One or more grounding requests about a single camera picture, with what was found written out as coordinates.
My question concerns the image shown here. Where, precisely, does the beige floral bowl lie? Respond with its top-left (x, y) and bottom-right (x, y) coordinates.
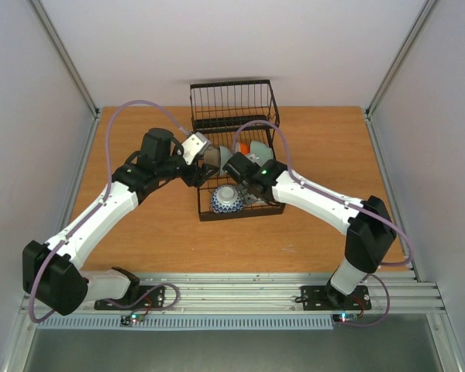
top-left (204, 147), bottom-right (221, 177)

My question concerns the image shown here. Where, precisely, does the green patterned bowl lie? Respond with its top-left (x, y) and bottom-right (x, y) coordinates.
top-left (219, 146), bottom-right (233, 167)

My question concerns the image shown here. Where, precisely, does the plain mint green bowl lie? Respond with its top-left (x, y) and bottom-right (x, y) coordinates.
top-left (250, 141), bottom-right (274, 165)

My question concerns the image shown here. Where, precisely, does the orange bowl white inside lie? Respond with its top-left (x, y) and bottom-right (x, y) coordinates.
top-left (234, 142), bottom-right (250, 156)

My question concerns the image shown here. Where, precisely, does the red white patterned bowl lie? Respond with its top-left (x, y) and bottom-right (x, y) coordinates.
top-left (211, 184), bottom-right (243, 214)

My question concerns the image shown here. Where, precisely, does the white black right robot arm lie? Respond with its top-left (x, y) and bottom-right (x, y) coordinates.
top-left (222, 153), bottom-right (396, 309)

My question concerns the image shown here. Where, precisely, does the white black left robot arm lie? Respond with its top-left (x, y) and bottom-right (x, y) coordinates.
top-left (22, 128), bottom-right (218, 315)

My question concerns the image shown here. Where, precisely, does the left green circuit board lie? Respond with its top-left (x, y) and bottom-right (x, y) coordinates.
top-left (119, 314), bottom-right (146, 326)

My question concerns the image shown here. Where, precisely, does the green circuit board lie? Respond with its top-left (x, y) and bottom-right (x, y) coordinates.
top-left (119, 314), bottom-right (146, 326)
top-left (332, 312), bottom-right (360, 323)

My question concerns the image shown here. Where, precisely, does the right green circuit board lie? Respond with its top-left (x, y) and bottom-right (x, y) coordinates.
top-left (332, 312), bottom-right (360, 323)

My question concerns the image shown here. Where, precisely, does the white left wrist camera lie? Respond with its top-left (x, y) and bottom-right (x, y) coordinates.
top-left (181, 133), bottom-right (211, 165)

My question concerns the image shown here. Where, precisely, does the black wire dish rack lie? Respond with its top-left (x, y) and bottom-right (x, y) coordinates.
top-left (190, 79), bottom-right (285, 222)

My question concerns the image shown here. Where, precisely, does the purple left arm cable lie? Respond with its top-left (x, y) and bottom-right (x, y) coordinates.
top-left (27, 99), bottom-right (195, 324)

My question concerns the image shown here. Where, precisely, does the aluminium rail frame front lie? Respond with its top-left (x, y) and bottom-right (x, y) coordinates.
top-left (19, 270), bottom-right (446, 315)

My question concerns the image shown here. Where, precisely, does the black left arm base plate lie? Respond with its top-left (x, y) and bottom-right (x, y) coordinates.
top-left (94, 285), bottom-right (166, 311)

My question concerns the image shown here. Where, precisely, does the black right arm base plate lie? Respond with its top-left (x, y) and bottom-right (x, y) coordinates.
top-left (295, 285), bottom-right (372, 311)

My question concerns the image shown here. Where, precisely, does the grey slotted cable duct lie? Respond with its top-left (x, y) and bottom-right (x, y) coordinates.
top-left (38, 314), bottom-right (333, 332)

